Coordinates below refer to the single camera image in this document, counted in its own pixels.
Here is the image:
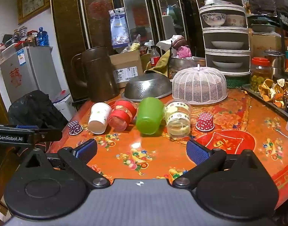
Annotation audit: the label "cardboard box with shipping label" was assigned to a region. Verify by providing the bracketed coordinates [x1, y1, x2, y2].
[109, 50, 144, 89]

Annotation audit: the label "metal colander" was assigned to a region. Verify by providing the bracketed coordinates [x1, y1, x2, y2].
[122, 73, 173, 102]

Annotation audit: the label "red label plastic bottle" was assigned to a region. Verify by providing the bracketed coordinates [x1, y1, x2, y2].
[150, 47, 161, 67]

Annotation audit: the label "white plastic bag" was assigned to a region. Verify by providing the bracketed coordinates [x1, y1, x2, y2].
[156, 35, 182, 52]

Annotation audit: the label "olive green cloth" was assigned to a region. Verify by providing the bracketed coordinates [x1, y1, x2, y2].
[144, 49, 173, 78]

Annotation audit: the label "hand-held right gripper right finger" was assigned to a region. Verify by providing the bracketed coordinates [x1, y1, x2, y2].
[172, 139, 261, 190]

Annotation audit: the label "grey refrigerator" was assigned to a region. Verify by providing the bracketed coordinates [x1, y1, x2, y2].
[0, 46, 62, 110]

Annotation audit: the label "green plastic basket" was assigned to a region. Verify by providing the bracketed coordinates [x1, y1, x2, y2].
[225, 75, 251, 88]

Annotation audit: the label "white plastic food cover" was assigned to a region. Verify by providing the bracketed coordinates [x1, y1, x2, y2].
[172, 64, 228, 105]

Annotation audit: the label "brown plastic pitcher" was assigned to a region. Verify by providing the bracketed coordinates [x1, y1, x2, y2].
[71, 46, 120, 103]

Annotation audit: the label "clear cup with yellow label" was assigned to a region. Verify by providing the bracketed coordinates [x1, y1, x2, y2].
[163, 99, 192, 138]

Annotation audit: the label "red clear plastic cup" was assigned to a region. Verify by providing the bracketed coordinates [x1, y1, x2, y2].
[108, 98, 137, 132]

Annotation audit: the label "purple polka dot small cup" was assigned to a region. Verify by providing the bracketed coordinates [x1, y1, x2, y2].
[68, 121, 83, 135]

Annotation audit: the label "green plastic cup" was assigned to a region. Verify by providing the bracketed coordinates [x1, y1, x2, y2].
[135, 97, 164, 135]

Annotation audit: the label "black bag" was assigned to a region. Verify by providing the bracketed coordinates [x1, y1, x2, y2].
[8, 90, 69, 132]

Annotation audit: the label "blue white snack bag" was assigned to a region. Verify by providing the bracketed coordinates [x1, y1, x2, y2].
[108, 8, 131, 49]

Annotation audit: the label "red polka dot small cup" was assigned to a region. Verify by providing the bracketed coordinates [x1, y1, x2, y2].
[196, 113, 215, 132]

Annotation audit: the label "white paper cup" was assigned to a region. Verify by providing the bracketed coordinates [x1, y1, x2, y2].
[88, 102, 112, 134]

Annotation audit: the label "tiered dish rack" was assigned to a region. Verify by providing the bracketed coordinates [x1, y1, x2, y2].
[192, 0, 251, 79]

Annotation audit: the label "beige patterned bowl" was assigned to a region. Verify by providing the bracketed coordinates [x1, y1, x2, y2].
[226, 15, 247, 27]

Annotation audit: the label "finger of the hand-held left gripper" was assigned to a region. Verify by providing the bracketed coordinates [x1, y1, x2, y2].
[31, 128, 63, 144]

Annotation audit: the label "metal pot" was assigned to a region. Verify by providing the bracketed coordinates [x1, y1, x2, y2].
[169, 56, 207, 79]

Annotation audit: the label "pink cloth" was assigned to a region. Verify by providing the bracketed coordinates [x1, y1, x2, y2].
[176, 46, 193, 59]

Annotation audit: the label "black tray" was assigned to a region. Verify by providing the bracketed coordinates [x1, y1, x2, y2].
[241, 84, 288, 120]

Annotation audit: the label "dried orange peels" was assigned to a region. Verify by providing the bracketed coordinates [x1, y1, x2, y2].
[258, 78, 288, 110]

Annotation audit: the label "white carton box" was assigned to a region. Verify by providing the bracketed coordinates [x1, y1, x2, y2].
[52, 90, 76, 121]

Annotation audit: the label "blue water bottle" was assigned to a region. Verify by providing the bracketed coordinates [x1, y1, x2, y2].
[38, 27, 49, 47]

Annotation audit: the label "white plate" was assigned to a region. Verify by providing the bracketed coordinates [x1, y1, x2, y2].
[211, 41, 244, 49]
[212, 61, 243, 69]

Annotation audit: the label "glass jar with red lid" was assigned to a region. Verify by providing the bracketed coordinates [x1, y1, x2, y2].
[250, 57, 273, 92]

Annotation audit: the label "floral white bowl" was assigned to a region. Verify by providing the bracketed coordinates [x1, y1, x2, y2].
[202, 13, 227, 27]

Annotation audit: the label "plain cardboard box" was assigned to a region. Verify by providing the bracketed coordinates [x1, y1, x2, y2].
[250, 33, 288, 58]

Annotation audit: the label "metal kettle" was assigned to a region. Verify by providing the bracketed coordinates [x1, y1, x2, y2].
[264, 50, 286, 76]

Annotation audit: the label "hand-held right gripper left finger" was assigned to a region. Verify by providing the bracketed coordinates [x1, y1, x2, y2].
[23, 138, 111, 190]

